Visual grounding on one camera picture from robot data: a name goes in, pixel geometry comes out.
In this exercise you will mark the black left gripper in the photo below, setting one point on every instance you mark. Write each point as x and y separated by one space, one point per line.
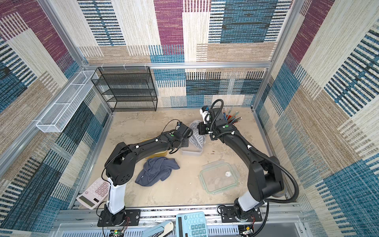
187 143

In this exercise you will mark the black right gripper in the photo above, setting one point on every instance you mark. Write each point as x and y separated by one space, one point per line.
202 128

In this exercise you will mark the grey striped cloth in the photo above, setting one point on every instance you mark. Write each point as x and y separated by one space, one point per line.
197 139

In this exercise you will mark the yellow lunch box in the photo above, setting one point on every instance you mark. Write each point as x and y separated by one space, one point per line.
152 148

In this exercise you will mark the clear lid green rim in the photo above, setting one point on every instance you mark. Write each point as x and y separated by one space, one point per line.
218 177

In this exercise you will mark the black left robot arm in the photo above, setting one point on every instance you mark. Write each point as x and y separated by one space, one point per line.
120 166

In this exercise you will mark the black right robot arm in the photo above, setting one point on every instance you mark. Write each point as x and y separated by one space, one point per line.
265 176

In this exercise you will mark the red pencil cup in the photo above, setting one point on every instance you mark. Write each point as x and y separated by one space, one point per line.
231 116

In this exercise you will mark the dark blue cloth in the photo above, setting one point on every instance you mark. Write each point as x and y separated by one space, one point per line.
156 169

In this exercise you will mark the black mesh shelf rack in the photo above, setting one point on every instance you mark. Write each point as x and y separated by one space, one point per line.
126 89

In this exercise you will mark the teal calculator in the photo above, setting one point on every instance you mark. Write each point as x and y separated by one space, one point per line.
191 225

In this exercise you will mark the light blue handheld device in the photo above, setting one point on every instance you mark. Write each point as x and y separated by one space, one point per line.
161 230

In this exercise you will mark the pink calculator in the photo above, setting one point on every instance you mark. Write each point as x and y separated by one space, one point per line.
96 193

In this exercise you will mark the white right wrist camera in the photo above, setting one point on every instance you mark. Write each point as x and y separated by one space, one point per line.
204 111

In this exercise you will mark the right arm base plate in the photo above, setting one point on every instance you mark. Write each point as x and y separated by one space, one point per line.
231 214

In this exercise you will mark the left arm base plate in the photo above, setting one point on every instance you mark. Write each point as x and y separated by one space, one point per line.
126 217

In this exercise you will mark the white wire basket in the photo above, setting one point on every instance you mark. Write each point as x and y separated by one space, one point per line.
56 118

